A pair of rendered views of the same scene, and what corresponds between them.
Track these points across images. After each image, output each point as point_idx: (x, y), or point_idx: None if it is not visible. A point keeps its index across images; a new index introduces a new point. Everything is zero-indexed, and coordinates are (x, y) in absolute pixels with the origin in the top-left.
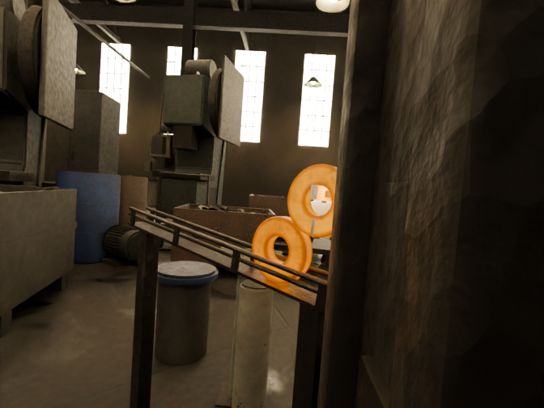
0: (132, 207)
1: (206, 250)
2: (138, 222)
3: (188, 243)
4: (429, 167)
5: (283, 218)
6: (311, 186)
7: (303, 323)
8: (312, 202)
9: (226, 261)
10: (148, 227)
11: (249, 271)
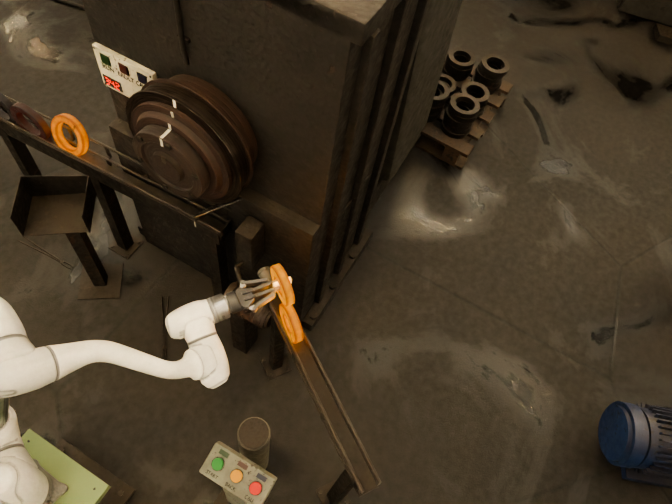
0: (378, 477)
1: (318, 392)
2: (368, 489)
3: (329, 411)
4: (364, 177)
5: (294, 309)
6: (291, 280)
7: None
8: (223, 364)
9: (310, 367)
10: (359, 467)
11: (301, 347)
